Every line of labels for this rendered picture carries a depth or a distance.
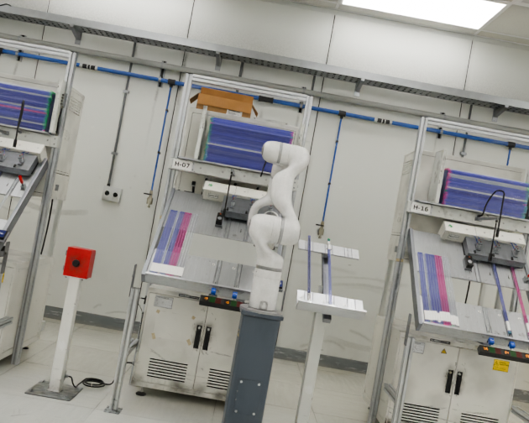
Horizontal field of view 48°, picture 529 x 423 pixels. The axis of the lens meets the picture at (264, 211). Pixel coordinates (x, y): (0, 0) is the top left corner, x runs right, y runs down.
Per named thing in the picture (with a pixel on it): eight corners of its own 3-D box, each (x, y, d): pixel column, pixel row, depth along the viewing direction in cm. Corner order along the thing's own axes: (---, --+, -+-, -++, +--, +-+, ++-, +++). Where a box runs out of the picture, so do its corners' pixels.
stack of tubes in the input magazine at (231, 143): (286, 175, 353) (295, 131, 354) (201, 159, 352) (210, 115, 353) (285, 177, 366) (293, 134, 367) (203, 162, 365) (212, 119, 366)
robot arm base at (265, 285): (284, 317, 256) (292, 274, 256) (241, 310, 255) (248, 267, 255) (280, 310, 275) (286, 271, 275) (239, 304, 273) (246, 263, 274)
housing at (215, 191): (280, 221, 361) (285, 203, 352) (201, 206, 361) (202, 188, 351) (281, 211, 367) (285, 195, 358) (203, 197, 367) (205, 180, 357)
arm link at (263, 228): (283, 273, 260) (292, 218, 260) (241, 265, 258) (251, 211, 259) (280, 270, 272) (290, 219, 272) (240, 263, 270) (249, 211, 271)
